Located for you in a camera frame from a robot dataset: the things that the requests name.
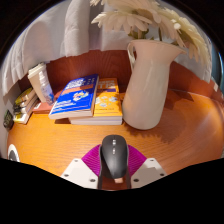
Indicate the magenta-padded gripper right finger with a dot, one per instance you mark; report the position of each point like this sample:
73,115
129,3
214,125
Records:
148,170

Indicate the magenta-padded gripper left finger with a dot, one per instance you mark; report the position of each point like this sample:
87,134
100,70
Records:
80,171

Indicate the dark grey computer mouse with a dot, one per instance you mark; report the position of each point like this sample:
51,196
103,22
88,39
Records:
114,156

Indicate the round white grey mouse pad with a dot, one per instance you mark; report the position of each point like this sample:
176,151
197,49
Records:
13,154

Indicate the red-brown book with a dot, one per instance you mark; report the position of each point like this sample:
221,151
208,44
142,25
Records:
41,107

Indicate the orange paperback book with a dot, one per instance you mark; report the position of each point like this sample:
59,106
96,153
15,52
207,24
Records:
107,100

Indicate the yellow and white book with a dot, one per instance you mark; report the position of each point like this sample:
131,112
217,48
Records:
25,117

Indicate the cream ceramic jug vase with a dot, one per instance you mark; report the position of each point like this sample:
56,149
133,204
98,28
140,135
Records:
150,90

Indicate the clear spray bottle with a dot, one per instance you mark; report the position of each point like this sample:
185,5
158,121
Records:
46,91

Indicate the dark mug green inside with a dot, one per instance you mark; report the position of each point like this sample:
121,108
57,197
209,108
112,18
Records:
8,120

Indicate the yellow and black book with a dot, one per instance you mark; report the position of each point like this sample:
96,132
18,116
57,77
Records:
22,96

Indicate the cream lidded tumbler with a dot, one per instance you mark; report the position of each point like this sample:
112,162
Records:
35,78

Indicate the white curtain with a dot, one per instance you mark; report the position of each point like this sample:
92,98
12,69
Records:
50,36

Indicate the white flower bouquet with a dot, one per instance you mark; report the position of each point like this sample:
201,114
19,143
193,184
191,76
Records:
140,15

